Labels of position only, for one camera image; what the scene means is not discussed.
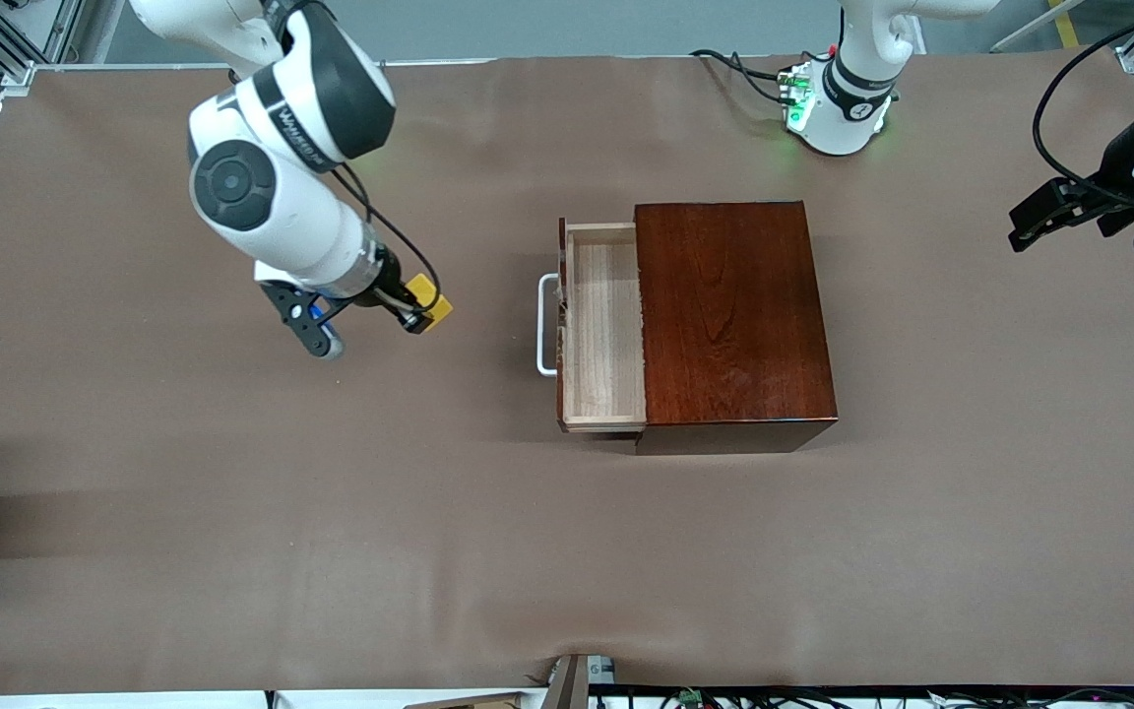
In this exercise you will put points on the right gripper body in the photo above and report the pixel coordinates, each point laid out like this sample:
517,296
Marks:
387,278

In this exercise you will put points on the yellow block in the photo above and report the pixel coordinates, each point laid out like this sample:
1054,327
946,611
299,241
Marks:
439,310

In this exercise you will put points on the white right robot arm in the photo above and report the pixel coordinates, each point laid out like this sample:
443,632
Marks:
262,187

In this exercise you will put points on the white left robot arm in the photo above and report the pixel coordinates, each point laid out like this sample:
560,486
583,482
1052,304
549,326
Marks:
848,108

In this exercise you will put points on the yellow floor tape strip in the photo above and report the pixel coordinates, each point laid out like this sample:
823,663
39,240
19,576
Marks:
1064,25

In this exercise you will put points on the brown table cover sheet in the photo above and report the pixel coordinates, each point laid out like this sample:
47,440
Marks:
429,542

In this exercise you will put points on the base connector box green light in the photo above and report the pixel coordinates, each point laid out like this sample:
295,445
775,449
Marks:
796,96

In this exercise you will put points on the dark brown wooden cabinet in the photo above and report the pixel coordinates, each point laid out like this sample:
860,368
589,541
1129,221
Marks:
734,315

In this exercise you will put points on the white numbered tag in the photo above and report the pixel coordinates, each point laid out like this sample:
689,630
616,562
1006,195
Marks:
601,670

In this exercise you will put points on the green connector plug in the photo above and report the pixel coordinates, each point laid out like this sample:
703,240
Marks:
690,697

